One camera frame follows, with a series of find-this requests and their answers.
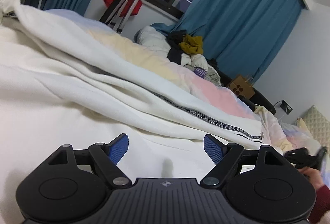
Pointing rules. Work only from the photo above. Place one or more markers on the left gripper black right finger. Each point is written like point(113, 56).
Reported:
point(228, 159)

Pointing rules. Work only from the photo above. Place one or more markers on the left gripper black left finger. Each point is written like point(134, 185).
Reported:
point(95, 166)

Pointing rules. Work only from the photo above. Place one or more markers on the white knit garment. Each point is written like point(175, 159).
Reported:
point(59, 85)

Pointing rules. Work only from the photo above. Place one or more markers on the red sleeve forearm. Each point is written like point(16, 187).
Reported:
point(320, 213)

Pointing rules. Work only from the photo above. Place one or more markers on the right hand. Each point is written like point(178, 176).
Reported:
point(314, 177)

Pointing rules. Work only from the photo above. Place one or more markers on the pastel rainbow duvet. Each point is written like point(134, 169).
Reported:
point(285, 136)

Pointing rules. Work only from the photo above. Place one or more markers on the cream quilted pillow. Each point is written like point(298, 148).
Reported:
point(316, 125)

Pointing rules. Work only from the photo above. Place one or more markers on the grey white hoodie purple print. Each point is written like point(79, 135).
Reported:
point(198, 64)

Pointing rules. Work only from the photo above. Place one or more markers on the mustard yellow garment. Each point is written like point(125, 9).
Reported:
point(192, 45)

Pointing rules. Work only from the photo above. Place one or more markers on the white puffy jacket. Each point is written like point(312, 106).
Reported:
point(152, 39)

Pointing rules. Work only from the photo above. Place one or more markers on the black garment on pile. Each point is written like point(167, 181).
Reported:
point(174, 39)

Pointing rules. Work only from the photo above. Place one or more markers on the black silver tripod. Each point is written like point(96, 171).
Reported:
point(118, 12)

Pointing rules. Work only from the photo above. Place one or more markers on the teal curtain right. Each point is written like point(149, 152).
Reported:
point(243, 36)

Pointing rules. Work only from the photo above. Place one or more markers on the black wall socket charger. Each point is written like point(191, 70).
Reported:
point(284, 106)

